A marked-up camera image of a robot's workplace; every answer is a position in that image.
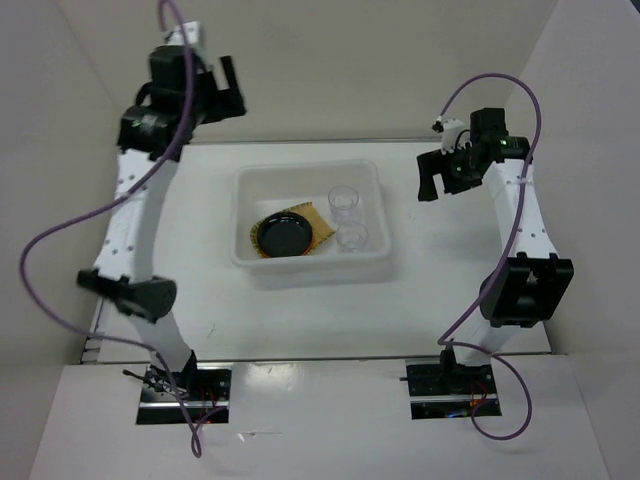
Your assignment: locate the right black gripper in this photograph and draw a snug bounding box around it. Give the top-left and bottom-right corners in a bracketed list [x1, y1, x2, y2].
[418, 142, 484, 201]

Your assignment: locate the clear plastic cup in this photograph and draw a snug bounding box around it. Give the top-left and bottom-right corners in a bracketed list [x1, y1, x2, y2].
[328, 185, 360, 224]
[336, 222, 369, 253]

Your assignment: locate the translucent plastic bin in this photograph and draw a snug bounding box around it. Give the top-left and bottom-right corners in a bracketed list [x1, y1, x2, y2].
[230, 160, 393, 289]

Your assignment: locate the woven bamboo tray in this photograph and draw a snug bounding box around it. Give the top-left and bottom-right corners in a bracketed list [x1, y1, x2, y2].
[249, 202, 335, 259]

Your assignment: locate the black plate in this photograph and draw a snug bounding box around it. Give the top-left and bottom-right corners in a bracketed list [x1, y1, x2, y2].
[256, 212, 313, 258]

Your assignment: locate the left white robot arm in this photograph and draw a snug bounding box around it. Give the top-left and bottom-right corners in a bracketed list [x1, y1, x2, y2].
[77, 46, 246, 400]

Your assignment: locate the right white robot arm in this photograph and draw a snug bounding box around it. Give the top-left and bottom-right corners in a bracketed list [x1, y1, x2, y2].
[417, 108, 574, 395]

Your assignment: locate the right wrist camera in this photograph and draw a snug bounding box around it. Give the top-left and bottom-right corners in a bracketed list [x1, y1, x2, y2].
[432, 116, 470, 154]

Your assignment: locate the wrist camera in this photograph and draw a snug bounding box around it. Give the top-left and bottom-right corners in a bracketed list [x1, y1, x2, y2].
[432, 116, 470, 154]
[164, 21, 206, 50]

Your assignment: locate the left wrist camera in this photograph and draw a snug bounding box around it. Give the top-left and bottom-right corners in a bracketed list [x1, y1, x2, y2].
[164, 21, 206, 50]

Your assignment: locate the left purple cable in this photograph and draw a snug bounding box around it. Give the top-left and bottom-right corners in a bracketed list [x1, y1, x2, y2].
[19, 0, 231, 459]

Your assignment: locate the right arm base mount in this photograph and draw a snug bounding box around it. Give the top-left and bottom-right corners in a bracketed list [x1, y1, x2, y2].
[400, 358, 502, 420]

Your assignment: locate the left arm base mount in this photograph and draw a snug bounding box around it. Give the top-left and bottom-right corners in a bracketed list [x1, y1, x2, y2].
[122, 364, 232, 425]

